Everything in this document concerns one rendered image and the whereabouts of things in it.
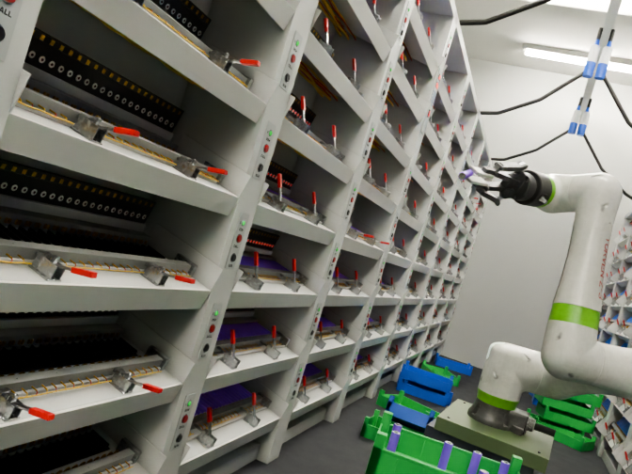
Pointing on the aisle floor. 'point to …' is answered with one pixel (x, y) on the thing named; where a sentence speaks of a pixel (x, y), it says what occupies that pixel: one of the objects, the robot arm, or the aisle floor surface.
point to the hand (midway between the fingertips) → (479, 176)
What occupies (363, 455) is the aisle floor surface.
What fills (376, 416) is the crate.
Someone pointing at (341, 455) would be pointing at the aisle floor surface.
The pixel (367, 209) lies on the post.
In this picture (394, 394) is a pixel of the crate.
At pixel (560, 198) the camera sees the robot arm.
